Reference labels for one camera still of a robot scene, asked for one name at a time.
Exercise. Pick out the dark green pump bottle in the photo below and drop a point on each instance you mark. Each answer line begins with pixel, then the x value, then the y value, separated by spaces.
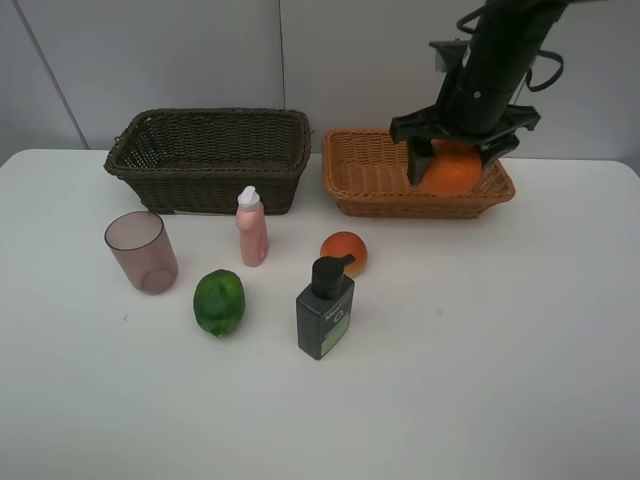
pixel 323 308

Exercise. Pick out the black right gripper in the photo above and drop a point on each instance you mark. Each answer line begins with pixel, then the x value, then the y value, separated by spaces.
pixel 475 117

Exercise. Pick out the translucent purple plastic cup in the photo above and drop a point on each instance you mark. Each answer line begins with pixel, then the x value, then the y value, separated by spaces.
pixel 141 246

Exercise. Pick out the red orange peach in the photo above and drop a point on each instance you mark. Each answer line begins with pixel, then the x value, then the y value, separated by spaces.
pixel 345 243

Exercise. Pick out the light brown wicker basket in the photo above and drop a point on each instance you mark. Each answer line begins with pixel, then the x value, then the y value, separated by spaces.
pixel 365 173

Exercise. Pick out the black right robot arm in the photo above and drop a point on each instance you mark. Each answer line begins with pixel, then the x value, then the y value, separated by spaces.
pixel 482 73

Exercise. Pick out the green lime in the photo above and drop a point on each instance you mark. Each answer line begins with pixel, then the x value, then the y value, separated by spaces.
pixel 219 302

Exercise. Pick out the orange tangerine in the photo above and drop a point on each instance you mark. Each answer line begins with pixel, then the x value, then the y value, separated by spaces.
pixel 455 170

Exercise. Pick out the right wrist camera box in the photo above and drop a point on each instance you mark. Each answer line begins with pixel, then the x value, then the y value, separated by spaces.
pixel 448 54

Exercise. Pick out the pink bottle white cap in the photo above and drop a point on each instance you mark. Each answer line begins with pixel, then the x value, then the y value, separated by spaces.
pixel 251 223

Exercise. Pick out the dark brown wicker basket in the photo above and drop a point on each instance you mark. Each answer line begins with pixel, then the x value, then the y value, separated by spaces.
pixel 198 160

